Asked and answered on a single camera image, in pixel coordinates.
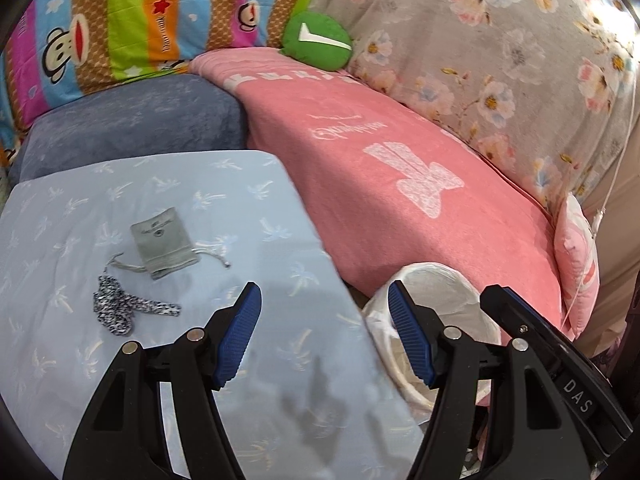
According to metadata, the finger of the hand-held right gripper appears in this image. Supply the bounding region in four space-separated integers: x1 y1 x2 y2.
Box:
479 284 557 356

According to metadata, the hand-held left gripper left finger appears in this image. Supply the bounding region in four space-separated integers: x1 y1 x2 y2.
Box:
62 282 263 480

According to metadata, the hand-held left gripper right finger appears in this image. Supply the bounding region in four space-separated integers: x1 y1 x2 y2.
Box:
389 280 596 480

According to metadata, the bin with white bag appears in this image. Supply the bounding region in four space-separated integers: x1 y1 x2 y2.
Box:
361 262 502 411

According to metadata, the grey drawstring pouch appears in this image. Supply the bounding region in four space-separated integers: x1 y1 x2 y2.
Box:
110 207 232 281

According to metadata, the black and white speckled band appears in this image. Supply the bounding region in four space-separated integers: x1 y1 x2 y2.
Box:
93 272 182 337

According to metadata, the small pink pillow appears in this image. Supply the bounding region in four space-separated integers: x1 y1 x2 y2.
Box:
554 192 600 338

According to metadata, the light blue palm-print sheet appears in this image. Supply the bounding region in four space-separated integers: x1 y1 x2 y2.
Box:
0 150 431 480

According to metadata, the pink blanket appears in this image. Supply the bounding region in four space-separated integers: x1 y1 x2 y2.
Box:
189 47 566 333

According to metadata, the blue-grey pillow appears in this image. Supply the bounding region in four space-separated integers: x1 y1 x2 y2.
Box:
7 74 248 186

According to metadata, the grey floral blanket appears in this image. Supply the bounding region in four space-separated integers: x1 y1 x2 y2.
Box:
307 0 640 221

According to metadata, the green round cushion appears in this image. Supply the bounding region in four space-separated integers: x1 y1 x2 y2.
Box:
279 10 353 71

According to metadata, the colourful monkey-print blanket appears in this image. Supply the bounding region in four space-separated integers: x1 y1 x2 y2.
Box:
0 0 326 166

